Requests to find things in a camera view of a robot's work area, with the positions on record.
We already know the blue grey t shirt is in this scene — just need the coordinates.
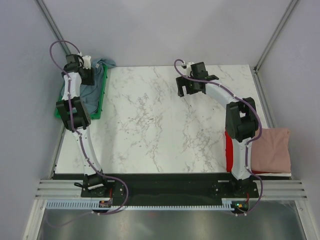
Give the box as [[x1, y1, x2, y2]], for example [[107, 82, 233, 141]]
[[80, 58, 116, 115]]

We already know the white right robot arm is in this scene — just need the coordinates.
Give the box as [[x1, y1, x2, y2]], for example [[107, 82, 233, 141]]
[[173, 59, 262, 197]]

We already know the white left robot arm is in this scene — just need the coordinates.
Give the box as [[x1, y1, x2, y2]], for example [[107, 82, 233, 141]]
[[56, 52, 112, 198]]

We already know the red folded t shirt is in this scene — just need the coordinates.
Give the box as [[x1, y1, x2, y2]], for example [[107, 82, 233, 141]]
[[224, 130, 252, 180]]

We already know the pink folded t shirt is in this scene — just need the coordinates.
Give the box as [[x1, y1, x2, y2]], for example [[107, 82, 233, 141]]
[[250, 128, 291, 174]]

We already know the white folded t shirt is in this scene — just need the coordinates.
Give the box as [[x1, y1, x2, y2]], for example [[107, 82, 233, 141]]
[[252, 171, 292, 177]]

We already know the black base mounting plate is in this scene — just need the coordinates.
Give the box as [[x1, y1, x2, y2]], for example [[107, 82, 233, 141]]
[[74, 173, 259, 207]]

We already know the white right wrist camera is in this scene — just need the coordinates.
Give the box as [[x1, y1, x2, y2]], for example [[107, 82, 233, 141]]
[[182, 61, 194, 76]]

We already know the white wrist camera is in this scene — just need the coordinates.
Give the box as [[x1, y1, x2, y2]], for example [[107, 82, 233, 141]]
[[82, 55, 92, 69], [182, 61, 194, 76]]

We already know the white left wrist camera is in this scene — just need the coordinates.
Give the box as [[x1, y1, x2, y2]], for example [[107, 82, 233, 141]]
[[82, 55, 92, 69]]

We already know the aluminium left corner post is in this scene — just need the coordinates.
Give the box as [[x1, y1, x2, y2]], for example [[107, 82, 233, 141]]
[[34, 0, 64, 41]]

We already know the aluminium corner post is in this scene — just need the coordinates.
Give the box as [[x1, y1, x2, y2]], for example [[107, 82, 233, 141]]
[[252, 0, 300, 75], [34, 0, 64, 41]]

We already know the aluminium front frame rail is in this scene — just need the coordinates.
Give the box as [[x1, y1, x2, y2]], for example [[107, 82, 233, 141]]
[[35, 180, 307, 200]]

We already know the aluminium right corner post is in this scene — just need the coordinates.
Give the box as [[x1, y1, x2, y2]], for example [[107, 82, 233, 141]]
[[252, 0, 300, 75]]

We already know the light blue cable duct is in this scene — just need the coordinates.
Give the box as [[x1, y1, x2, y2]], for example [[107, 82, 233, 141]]
[[46, 199, 235, 211]]

